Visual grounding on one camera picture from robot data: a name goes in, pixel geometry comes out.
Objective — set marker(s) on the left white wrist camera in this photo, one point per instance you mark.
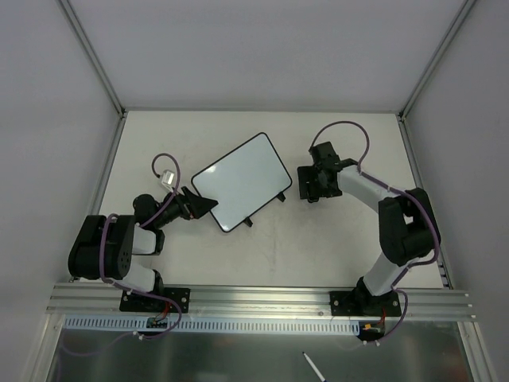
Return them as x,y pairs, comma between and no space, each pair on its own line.
166,179

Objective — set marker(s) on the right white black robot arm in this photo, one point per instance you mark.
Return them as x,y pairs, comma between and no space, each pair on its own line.
407,226

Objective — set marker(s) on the right aluminium frame post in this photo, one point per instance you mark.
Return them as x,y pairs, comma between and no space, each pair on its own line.
443,46

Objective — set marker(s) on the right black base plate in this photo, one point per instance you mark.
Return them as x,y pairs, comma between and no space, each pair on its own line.
347,303

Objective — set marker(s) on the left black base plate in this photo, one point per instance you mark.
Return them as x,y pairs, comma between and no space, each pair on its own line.
136,303

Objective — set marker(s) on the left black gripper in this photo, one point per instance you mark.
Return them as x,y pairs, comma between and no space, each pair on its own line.
187,204

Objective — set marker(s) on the aluminium frame post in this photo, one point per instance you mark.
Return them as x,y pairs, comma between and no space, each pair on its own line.
84,41
443,46

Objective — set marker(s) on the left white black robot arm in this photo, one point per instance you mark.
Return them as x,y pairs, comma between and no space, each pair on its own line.
105,246

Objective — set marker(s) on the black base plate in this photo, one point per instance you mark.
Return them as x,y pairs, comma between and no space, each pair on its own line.
136,303
347,303

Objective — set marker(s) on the white marker pen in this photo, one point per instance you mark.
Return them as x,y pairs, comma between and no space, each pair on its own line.
315,369

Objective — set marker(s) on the black framed whiteboard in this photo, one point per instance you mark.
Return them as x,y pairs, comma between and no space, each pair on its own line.
243,181

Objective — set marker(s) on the white slotted cable duct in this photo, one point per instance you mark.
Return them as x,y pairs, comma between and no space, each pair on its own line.
213,325

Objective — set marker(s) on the left aluminium frame post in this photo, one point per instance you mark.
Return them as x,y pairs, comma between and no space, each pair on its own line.
84,41

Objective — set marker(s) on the aluminium front rail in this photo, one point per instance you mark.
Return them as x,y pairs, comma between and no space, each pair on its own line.
261,302

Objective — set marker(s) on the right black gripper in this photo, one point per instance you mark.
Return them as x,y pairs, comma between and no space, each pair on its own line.
314,181

